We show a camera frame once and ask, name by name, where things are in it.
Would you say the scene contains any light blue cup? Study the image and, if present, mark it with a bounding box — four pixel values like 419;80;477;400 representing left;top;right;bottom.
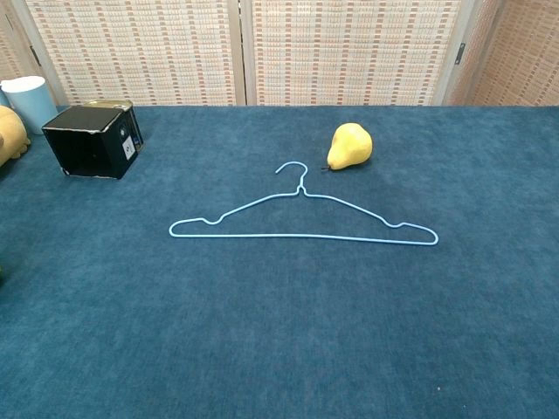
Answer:
0;75;59;136

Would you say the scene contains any black cardboard box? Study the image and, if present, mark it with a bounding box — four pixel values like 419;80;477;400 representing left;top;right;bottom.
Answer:
41;105;144;180

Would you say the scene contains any blue table cloth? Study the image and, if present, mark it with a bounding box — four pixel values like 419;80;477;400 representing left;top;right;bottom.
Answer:
0;104;559;419

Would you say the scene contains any light blue wire hanger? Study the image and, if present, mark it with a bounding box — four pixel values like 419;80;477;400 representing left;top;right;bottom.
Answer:
168;161;439;247

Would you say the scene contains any woven folding screen panel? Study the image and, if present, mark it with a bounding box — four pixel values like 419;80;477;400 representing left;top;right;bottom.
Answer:
443;0;559;107
238;0;486;107
9;0;246;107
0;0;34;88

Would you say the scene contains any yellow plush toy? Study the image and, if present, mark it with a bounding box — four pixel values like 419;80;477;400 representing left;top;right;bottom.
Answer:
0;105;32;168

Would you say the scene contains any yellow pear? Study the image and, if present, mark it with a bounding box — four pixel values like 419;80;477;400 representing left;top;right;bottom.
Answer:
321;122;374;172

